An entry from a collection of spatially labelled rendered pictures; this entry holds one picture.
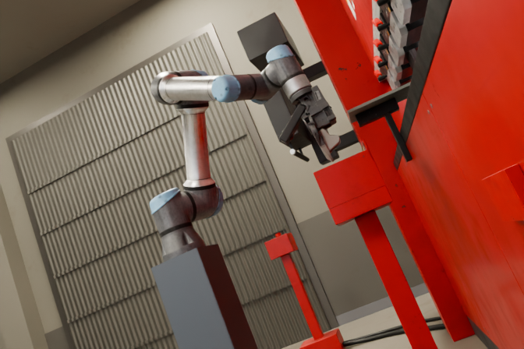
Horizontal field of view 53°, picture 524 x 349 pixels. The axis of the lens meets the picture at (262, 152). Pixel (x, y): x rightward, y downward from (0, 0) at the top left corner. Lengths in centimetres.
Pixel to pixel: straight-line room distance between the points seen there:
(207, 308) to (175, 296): 12
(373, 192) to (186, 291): 71
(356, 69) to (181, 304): 156
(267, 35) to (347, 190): 180
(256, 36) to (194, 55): 201
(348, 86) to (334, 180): 140
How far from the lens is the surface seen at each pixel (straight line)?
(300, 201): 455
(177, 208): 182
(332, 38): 284
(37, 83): 603
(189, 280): 175
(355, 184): 140
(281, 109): 291
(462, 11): 68
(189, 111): 185
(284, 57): 150
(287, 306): 461
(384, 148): 269
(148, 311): 513
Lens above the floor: 61
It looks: 12 degrees up
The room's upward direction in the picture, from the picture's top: 23 degrees counter-clockwise
